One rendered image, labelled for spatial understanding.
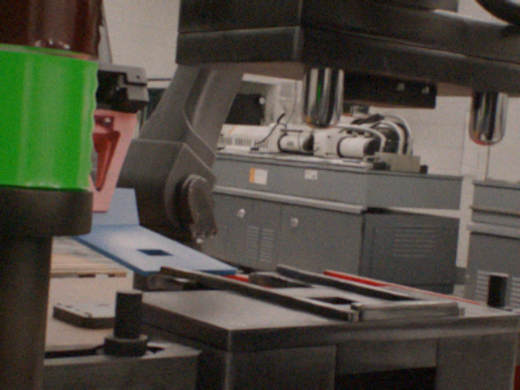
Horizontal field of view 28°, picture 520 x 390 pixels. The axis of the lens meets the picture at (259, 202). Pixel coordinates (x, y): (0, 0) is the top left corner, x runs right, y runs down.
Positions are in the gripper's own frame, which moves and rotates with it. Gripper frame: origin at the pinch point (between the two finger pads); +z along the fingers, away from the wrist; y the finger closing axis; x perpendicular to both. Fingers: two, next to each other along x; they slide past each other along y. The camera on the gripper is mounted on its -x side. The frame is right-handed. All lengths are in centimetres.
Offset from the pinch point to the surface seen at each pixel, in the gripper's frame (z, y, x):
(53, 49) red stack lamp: 12, 45, -25
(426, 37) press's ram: 3.4, 34.8, 0.6
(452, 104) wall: -288, -528, 661
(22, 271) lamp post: 17, 42, -25
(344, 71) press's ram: 5.0, 33.5, -4.2
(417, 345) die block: 17.4, 28.4, 1.6
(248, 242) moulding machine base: -181, -602, 460
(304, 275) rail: 10.6, 17.3, 4.3
